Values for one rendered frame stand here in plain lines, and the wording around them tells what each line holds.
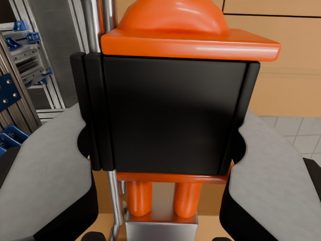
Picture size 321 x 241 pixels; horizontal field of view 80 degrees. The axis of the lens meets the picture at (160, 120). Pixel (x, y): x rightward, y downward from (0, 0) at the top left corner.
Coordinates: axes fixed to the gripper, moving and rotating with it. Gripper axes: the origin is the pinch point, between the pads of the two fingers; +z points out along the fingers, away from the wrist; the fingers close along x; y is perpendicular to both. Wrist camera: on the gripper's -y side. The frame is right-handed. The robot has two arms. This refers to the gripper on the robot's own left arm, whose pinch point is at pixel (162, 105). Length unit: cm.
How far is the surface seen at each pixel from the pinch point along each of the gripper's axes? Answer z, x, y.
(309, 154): 121, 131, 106
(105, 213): 12.8, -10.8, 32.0
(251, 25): 66, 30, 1
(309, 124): 121, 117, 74
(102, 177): 22.1, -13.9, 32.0
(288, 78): 67, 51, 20
